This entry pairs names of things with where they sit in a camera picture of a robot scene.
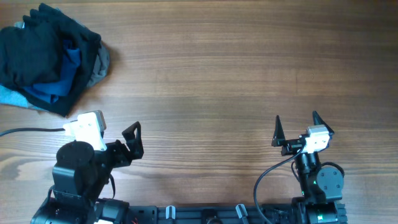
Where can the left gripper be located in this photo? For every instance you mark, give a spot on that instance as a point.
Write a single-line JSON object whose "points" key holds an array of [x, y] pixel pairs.
{"points": [[123, 149]]}

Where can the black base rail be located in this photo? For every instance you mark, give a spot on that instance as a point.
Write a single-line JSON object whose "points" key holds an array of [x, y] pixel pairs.
{"points": [[275, 213]]}

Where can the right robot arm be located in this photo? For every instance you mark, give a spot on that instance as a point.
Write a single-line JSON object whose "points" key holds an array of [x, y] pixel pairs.
{"points": [[321, 183]]}

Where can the blue folded shirt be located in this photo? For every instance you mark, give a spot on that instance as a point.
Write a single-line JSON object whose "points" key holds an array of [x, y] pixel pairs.
{"points": [[51, 92]]}

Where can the grey folded garment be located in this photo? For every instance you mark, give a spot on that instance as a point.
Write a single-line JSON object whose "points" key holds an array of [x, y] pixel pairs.
{"points": [[101, 66]]}

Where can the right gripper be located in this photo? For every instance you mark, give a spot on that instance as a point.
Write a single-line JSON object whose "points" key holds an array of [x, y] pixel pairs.
{"points": [[294, 146]]}

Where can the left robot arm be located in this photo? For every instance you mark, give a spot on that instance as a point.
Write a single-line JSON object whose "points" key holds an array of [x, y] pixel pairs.
{"points": [[79, 176]]}

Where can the black folded garment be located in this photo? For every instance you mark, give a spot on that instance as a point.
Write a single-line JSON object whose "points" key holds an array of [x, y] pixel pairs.
{"points": [[87, 41]]}

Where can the black polo shirt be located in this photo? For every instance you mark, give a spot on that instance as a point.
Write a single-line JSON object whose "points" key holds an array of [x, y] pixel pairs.
{"points": [[30, 55]]}

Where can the light blue folded garment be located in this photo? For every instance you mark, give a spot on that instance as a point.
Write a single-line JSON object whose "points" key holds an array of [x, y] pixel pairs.
{"points": [[14, 98]]}

